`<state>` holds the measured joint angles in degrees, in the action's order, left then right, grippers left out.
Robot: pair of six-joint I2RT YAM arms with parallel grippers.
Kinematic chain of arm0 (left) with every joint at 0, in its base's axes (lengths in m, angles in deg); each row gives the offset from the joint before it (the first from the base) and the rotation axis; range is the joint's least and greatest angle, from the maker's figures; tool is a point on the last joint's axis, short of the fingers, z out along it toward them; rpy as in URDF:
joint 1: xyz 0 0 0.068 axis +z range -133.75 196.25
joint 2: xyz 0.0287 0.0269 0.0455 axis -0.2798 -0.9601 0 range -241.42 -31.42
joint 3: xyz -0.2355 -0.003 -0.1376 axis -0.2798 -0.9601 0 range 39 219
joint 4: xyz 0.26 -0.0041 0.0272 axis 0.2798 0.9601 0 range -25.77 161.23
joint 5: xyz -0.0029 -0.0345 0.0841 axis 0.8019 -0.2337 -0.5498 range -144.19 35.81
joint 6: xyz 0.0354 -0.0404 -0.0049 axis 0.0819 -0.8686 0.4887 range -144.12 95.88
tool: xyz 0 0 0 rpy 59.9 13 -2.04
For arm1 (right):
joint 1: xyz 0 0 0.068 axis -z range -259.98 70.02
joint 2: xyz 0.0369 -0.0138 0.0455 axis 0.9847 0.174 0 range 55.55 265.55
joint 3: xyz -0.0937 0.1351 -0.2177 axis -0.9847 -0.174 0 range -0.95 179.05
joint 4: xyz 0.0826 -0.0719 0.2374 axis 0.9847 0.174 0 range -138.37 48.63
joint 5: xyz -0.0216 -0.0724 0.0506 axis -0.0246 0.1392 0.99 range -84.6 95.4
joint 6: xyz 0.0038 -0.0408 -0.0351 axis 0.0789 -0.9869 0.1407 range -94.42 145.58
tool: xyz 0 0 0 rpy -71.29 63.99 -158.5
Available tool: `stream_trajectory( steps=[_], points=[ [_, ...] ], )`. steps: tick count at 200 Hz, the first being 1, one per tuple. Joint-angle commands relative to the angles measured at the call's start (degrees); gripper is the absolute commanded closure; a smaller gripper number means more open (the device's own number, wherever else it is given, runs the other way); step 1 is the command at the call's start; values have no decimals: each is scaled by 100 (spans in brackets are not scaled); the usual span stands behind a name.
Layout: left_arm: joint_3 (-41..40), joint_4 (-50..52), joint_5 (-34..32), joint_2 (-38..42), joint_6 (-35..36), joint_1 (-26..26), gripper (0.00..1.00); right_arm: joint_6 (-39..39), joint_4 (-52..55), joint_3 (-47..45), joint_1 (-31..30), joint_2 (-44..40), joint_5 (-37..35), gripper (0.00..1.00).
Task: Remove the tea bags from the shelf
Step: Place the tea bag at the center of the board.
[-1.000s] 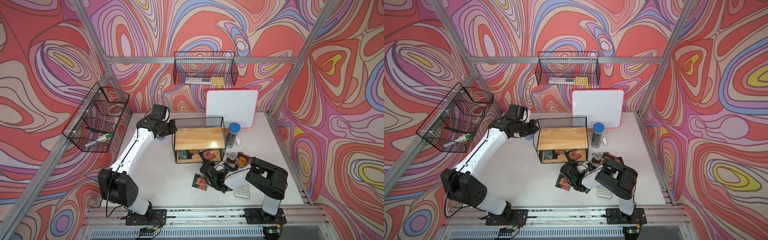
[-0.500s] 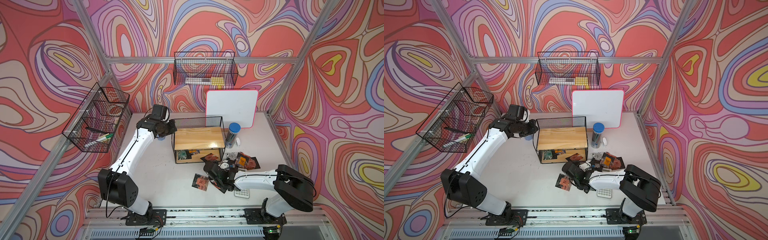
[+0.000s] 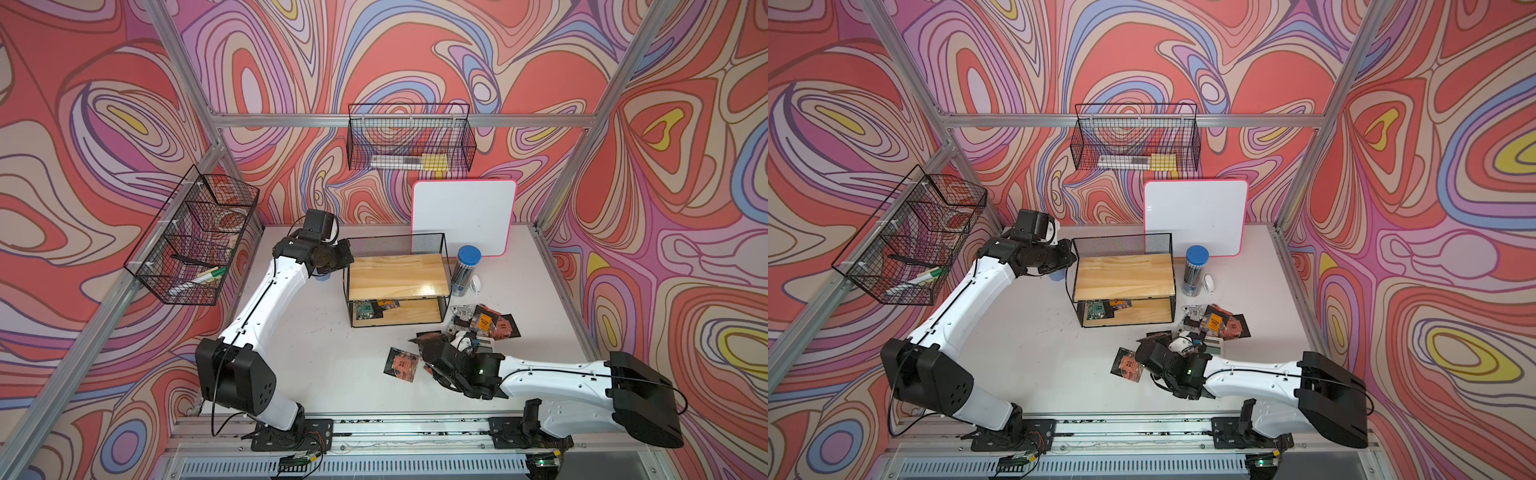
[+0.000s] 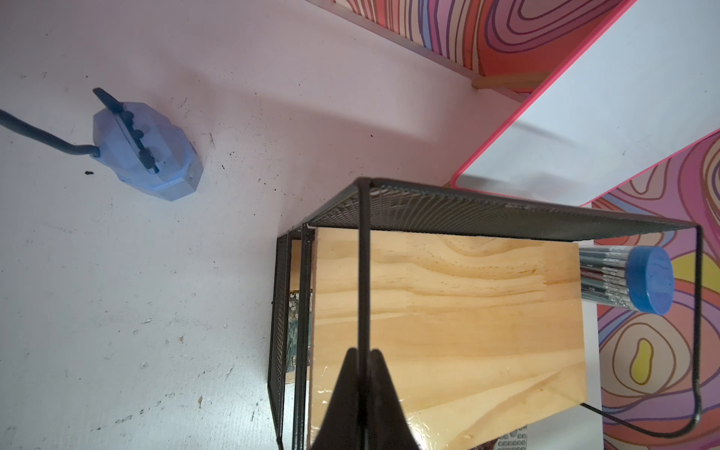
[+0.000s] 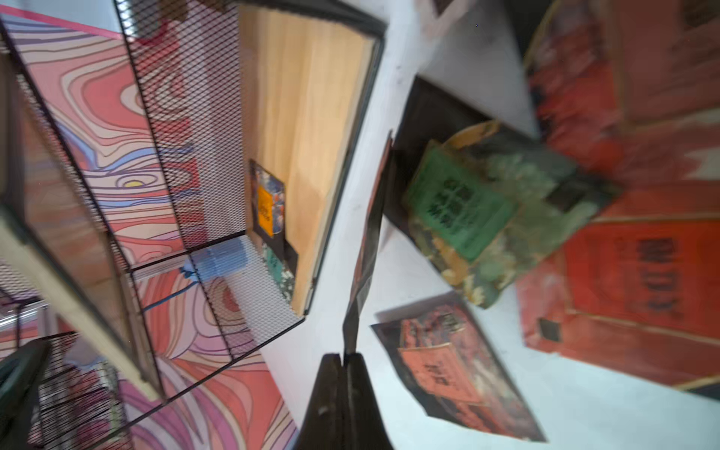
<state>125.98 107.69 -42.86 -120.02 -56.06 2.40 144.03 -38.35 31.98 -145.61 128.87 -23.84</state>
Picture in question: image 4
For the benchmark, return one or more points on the blue brush holder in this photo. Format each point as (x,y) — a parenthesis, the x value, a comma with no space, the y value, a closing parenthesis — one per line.
(143,147)

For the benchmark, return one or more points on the white board pink frame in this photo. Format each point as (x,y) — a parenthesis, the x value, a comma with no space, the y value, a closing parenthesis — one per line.
(641,88)

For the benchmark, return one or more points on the blue lid pen jar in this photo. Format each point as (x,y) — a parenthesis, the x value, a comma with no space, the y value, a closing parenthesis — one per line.
(637,278)

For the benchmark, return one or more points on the green tea bag lower shelf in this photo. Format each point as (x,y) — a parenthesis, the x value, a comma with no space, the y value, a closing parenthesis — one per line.
(292,333)

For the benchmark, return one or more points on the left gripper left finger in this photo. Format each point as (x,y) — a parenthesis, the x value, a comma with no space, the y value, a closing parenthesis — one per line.
(340,429)

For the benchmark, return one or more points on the black wire two-tier shelf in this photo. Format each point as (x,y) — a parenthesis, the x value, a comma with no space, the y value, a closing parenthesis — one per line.
(472,299)

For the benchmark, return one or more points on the white calculator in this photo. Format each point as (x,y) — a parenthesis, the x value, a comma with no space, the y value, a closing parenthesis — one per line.
(515,440)

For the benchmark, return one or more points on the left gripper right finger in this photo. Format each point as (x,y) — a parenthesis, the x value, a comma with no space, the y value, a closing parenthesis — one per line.
(387,426)

